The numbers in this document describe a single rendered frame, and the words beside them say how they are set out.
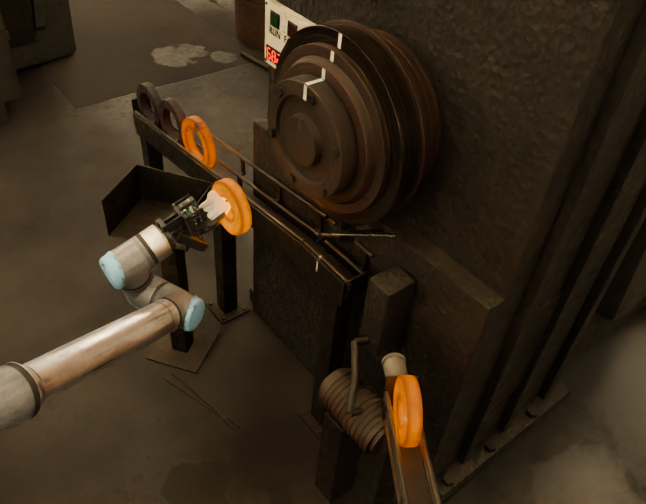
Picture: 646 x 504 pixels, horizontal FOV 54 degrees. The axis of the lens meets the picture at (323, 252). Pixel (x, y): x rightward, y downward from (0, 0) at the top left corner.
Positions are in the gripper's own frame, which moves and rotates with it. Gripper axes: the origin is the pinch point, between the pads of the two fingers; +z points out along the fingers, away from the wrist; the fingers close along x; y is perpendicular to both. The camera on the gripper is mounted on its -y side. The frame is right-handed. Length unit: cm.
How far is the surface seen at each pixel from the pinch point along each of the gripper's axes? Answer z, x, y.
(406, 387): -1, -68, -7
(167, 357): -36, 27, -76
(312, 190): 11.4, -25.2, 13.6
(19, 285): -66, 93, -68
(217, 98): 76, 184, -106
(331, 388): -8, -45, -32
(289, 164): 12.1, -15.6, 15.2
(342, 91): 23, -27, 36
